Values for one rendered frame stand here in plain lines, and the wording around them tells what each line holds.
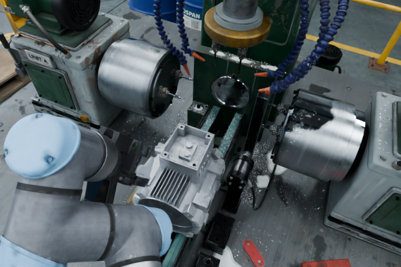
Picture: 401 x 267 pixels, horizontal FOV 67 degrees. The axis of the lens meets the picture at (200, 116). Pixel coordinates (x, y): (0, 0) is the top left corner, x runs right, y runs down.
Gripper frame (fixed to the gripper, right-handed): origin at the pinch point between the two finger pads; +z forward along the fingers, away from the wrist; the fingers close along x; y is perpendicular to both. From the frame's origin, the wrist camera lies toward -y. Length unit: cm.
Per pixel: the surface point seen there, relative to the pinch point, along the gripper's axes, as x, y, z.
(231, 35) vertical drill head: -7.2, 40.4, 3.7
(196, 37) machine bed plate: 32, 75, 85
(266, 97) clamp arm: -20.2, 28.7, 6.7
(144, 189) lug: -0.4, -2.6, 7.0
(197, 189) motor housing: -11.8, 2.0, 12.0
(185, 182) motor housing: -8.8, 2.7, 8.4
